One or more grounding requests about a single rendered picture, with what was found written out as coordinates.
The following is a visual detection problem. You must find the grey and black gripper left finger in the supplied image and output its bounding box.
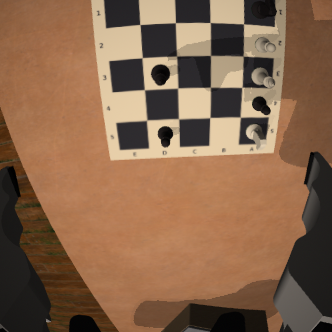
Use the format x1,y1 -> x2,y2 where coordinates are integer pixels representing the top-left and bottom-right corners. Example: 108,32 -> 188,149
0,166 -> 51,332

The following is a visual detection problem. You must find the white chess bishop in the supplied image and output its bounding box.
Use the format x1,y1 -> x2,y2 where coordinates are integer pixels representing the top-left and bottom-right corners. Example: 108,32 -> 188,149
251,67 -> 275,88

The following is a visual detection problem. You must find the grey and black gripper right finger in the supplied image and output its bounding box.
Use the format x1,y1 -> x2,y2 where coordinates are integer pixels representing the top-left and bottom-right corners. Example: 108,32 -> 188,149
273,152 -> 332,332

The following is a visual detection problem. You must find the black and cream chessboard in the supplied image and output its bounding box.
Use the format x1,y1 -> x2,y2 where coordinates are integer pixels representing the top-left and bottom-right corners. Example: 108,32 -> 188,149
91,0 -> 286,160

